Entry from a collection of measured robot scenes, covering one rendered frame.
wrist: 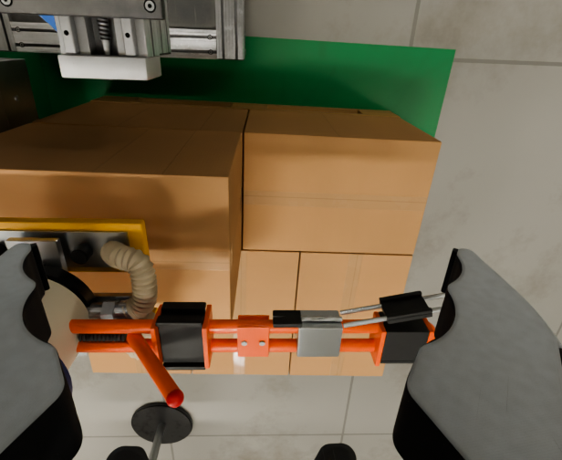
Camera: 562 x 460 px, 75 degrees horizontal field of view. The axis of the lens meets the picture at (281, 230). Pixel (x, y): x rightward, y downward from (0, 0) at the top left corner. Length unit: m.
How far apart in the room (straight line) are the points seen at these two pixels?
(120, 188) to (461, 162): 1.53
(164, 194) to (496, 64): 1.50
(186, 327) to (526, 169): 1.81
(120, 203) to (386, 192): 0.79
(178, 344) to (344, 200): 0.76
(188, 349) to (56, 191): 0.42
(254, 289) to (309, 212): 0.36
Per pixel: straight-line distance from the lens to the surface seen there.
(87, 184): 0.81
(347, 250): 1.29
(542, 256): 2.41
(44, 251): 0.71
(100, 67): 0.69
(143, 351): 0.61
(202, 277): 0.85
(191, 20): 1.45
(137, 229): 0.67
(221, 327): 0.60
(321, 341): 0.61
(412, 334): 0.63
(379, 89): 1.71
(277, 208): 1.19
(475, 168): 1.97
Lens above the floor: 1.63
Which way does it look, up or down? 63 degrees down
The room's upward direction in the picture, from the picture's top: 176 degrees clockwise
